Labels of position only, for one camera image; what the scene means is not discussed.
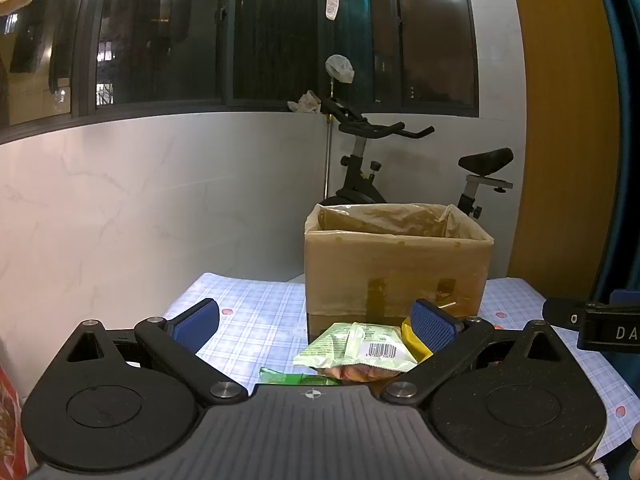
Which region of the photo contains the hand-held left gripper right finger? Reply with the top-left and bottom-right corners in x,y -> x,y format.
381,298 -> 582,407

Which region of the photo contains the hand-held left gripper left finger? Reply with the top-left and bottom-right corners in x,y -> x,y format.
52,297 -> 249,408

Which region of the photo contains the yellow snack packet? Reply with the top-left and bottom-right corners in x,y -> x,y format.
401,317 -> 434,364

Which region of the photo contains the brown cardboard box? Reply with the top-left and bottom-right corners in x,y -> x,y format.
304,202 -> 495,343

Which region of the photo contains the light green snack packet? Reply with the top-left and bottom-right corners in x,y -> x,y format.
292,321 -> 418,373

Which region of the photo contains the orange snack packet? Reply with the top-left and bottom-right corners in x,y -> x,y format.
315,364 -> 397,384

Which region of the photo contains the dark green snack packet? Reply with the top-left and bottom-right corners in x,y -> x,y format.
259,367 -> 344,387

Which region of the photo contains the clear plastic box liner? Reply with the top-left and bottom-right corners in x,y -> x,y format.
304,202 -> 495,318

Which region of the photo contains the wooden door panel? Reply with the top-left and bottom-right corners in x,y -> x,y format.
504,0 -> 622,306

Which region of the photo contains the black exercise bike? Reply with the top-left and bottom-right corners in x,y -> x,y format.
320,96 -> 515,221

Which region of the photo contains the red patterned snack bag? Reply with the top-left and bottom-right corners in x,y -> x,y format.
0,362 -> 29,480

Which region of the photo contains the crumpled rag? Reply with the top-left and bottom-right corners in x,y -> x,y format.
287,90 -> 324,115

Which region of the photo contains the dark framed window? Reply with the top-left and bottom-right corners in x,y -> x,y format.
0,0 -> 481,136

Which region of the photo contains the white cloth on pole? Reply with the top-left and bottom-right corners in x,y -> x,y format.
325,54 -> 356,85

